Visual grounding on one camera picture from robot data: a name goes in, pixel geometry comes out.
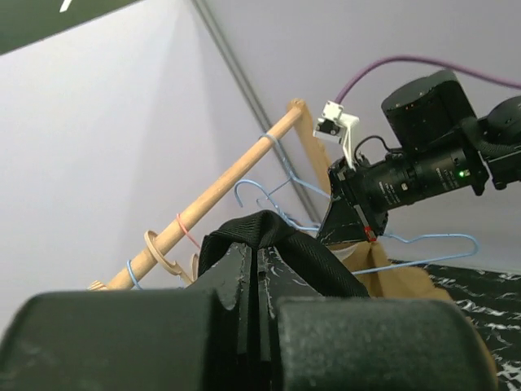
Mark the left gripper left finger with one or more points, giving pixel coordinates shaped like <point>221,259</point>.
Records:
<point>226,351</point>

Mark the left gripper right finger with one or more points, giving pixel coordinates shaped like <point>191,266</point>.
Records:
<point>291,344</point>

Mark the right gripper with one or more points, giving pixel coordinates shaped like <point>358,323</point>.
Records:
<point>350,216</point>

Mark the black garment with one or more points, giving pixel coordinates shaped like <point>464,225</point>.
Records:
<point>310,259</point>

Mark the wooden hanger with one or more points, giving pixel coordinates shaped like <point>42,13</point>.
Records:
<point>172,267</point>

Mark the tan garment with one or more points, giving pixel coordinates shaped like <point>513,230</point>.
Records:
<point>400,282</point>

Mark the pink wire hanger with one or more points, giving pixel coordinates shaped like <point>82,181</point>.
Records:
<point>186,232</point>

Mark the light blue wire hanger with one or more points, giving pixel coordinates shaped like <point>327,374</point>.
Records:
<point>132,276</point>

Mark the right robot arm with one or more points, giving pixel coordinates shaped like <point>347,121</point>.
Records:
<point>444,146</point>

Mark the wooden clothes rack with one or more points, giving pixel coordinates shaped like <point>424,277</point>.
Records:
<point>298,117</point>

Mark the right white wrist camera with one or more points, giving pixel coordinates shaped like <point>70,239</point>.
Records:
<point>336,126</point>

